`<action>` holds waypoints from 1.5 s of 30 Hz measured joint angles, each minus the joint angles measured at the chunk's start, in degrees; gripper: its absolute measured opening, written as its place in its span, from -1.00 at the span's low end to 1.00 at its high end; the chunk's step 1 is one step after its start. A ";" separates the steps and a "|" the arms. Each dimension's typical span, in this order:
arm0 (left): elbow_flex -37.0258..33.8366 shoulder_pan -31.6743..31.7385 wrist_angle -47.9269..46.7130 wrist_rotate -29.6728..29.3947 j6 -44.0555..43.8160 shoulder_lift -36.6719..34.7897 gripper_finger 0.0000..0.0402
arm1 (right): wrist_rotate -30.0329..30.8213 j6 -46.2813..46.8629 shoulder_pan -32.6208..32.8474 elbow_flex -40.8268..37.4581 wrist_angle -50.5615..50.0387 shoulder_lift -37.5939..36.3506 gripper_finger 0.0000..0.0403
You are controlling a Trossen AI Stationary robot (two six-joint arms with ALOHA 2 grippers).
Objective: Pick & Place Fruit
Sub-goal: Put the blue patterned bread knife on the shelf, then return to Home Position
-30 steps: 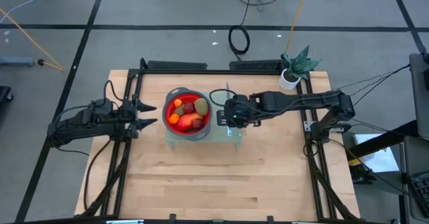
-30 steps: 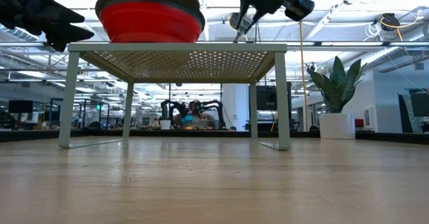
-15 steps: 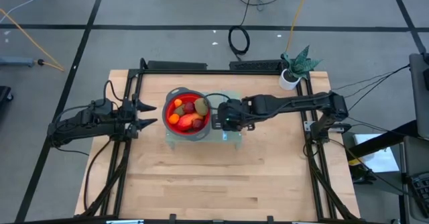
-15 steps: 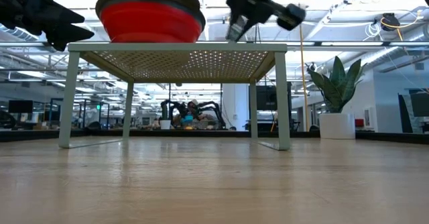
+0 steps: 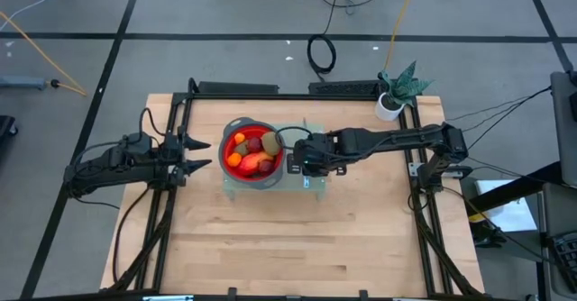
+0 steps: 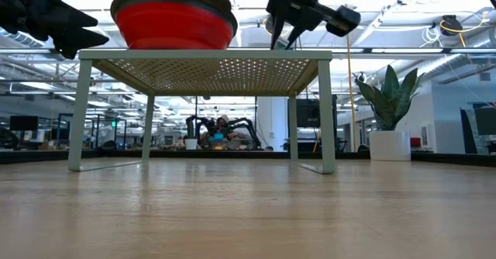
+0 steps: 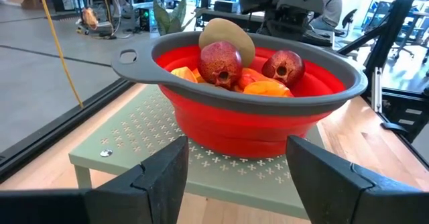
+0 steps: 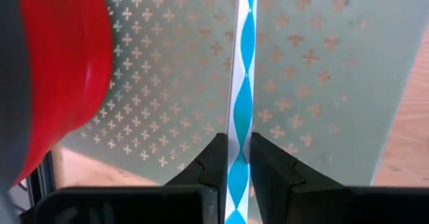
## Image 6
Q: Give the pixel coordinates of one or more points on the green perforated metal riser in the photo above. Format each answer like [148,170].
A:
[209,74]

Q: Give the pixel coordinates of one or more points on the red collapsible bowl grey rim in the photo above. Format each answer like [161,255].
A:
[174,26]

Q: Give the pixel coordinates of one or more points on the dark background monitor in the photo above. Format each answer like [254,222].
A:
[308,111]
[23,123]

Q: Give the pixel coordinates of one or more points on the snake plant in white pot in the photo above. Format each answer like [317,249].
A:
[389,146]

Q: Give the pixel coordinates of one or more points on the small red background box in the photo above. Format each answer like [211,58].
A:
[415,142]

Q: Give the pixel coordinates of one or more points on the black aluminium rig frame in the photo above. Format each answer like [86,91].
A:
[232,154]

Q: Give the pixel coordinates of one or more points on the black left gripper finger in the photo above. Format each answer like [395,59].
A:
[69,16]
[77,40]

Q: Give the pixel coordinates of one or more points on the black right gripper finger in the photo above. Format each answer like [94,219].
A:
[295,38]
[277,28]

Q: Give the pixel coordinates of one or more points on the person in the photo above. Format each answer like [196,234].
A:
[226,133]

